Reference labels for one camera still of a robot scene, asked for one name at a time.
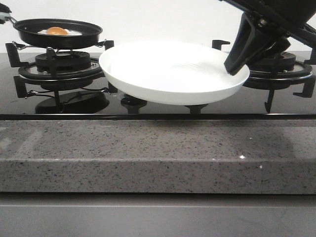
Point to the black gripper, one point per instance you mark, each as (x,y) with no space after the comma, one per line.
(254,42)

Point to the white round plate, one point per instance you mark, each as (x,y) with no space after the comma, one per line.
(169,72)

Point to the fried egg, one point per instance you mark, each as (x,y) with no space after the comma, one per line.
(58,31)

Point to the right black pan support grate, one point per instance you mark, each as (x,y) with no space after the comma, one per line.
(284,74)

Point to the left silver stove knob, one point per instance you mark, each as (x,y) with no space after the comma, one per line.
(124,96)

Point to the black glass cooktop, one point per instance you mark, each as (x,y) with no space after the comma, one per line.
(98,101)

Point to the left black pan support grate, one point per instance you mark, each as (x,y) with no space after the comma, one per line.
(50,82)

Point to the black gripper finger handle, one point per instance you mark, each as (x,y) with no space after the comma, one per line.
(5,13)

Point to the left black gas burner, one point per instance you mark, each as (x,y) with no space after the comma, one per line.
(68,61)

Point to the black pan support grate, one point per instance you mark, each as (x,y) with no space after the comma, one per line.
(284,74)
(50,82)

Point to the black gas burner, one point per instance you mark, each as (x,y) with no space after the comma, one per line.
(68,61)
(280,61)

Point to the grey cabinet drawer front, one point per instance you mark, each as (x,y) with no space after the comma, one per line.
(102,215)

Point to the black frying pan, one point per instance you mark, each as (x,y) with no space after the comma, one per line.
(29,32)

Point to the right black gas burner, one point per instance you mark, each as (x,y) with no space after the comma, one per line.
(280,61)

